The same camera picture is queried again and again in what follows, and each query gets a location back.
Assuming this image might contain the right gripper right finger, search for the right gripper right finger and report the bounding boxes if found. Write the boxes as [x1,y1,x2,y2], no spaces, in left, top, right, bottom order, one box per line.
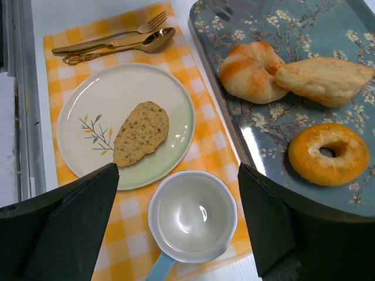
[238,164,374,280]

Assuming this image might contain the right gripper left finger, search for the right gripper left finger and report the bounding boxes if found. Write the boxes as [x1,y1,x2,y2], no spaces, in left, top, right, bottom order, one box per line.
[1,163,119,280]

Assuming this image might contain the brown seeded bread slice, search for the brown seeded bread slice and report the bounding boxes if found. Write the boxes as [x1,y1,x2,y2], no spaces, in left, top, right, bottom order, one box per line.
[113,101,169,167]

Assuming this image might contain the long pale bread loaf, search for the long pale bread loaf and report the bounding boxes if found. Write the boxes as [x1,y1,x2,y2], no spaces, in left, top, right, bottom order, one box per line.
[275,56,374,108]

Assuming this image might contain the round twisted bread roll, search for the round twisted bread roll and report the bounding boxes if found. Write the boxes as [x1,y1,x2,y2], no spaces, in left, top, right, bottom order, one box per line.
[219,41,288,104]

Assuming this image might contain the yellow checkered placemat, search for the yellow checkered placemat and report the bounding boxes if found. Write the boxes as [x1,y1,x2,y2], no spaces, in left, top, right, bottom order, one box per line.
[43,1,240,280]

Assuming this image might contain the white and blue cup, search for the white and blue cup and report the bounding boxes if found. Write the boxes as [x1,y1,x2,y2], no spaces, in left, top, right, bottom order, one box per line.
[146,170,238,280]

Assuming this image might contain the white and green plate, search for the white and green plate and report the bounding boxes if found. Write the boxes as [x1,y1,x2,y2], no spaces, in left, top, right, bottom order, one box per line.
[56,63,196,190]

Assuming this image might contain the gold knife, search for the gold knife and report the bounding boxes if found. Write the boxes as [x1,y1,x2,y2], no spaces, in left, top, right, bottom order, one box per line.
[52,33,152,54]

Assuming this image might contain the gold spoon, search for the gold spoon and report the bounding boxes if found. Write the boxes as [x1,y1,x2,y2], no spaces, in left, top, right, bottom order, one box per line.
[63,28,176,66]

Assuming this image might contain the blue floral tray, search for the blue floral tray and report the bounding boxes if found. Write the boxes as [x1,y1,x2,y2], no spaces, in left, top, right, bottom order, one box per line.
[189,1,374,217]

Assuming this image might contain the gold fork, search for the gold fork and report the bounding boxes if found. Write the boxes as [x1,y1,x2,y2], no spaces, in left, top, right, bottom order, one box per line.
[91,11,168,42]

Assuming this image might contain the orange ring donut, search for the orange ring donut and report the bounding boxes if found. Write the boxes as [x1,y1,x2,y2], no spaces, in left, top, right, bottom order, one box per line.
[288,123,370,187]

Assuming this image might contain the aluminium front rail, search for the aluminium front rail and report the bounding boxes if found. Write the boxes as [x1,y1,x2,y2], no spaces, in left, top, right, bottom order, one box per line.
[1,1,46,207]

